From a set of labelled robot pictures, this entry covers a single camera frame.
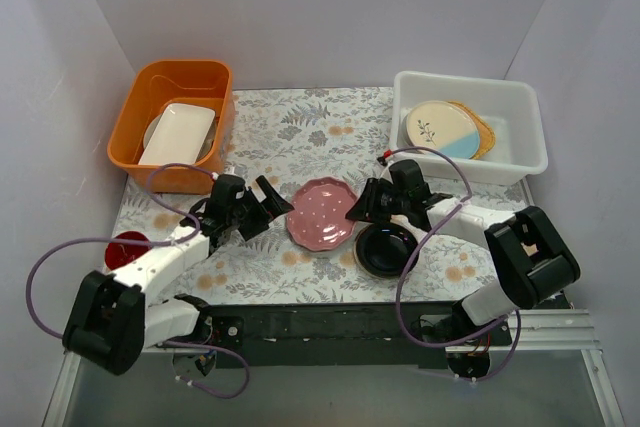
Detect dark pink scalloped plate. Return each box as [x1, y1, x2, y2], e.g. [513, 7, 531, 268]
[286, 177, 357, 252]

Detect cream and blue plate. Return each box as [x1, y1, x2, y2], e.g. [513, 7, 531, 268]
[403, 100, 479, 159]

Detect yellow woven bamboo tray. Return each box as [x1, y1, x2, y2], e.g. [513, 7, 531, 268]
[448, 100, 496, 160]

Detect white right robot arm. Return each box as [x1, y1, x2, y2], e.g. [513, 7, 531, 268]
[346, 160, 581, 346]

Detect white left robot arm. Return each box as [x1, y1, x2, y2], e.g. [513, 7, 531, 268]
[62, 174, 294, 375]

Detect round plate in orange bin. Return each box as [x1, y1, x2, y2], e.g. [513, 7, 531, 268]
[142, 115, 218, 161]

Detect orange plastic bin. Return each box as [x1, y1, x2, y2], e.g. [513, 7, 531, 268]
[107, 59, 235, 194]

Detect white plastic bin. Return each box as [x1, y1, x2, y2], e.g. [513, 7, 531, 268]
[389, 71, 548, 185]

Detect black gold-rimmed bowl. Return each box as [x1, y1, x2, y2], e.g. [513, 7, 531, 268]
[354, 223, 418, 279]

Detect floral table mat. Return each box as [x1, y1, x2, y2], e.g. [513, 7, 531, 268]
[94, 86, 561, 307]

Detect white rectangular dish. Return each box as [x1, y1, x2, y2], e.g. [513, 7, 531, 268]
[138, 102, 215, 166]

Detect red lacquer cup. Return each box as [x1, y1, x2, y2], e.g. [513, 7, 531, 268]
[104, 231, 151, 271]

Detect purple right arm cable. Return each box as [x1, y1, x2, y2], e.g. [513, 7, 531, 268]
[378, 146, 522, 382]

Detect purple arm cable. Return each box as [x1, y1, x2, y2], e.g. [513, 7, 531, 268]
[378, 146, 522, 382]
[25, 162, 251, 401]

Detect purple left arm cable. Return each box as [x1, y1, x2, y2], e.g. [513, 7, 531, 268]
[25, 162, 251, 401]

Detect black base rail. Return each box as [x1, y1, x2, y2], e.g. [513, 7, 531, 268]
[89, 302, 571, 371]

